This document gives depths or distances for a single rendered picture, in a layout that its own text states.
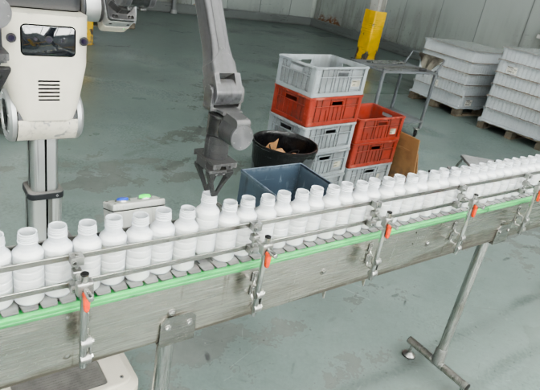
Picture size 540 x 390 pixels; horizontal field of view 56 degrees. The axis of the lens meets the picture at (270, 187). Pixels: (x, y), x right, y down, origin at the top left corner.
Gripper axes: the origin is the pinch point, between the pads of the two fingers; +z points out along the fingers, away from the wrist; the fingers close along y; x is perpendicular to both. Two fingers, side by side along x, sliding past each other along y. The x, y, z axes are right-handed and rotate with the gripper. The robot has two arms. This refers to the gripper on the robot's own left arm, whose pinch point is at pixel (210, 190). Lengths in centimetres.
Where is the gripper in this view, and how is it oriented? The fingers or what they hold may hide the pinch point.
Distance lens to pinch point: 125.7
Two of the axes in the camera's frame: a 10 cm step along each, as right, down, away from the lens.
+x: -8.1, 1.1, -5.8
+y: -5.7, -4.2, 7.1
